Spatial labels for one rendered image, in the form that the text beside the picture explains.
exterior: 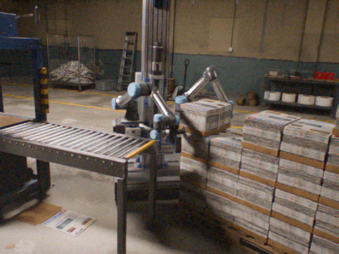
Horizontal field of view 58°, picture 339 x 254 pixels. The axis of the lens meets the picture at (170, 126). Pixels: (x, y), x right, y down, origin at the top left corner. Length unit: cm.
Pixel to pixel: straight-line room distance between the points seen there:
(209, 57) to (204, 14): 123
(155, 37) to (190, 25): 638
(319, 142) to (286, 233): 71
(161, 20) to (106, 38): 769
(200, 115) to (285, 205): 93
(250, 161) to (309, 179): 42
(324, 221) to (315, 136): 56
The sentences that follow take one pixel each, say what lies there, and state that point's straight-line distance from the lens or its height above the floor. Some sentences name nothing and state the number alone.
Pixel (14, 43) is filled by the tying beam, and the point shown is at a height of 150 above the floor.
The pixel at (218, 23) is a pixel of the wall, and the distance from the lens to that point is 927.
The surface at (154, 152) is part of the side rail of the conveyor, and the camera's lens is 249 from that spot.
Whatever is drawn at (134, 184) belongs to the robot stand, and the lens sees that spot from 312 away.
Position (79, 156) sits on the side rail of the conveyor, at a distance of 223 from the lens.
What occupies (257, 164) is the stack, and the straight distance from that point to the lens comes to 236.
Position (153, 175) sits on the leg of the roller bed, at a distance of 256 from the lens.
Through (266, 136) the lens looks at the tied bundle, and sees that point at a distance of 228.
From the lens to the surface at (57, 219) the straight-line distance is 303.
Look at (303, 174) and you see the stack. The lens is 225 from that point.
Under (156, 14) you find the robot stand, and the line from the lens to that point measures 317.
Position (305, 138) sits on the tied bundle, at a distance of 217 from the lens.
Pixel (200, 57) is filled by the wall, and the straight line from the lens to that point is 938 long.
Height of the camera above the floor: 156
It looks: 15 degrees down
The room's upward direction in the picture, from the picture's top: 3 degrees clockwise
